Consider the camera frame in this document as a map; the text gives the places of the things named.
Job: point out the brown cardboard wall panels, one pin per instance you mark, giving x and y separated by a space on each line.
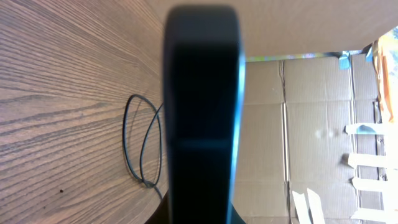
298 101

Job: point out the blue Galaxy smartphone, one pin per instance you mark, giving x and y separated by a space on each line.
203 90

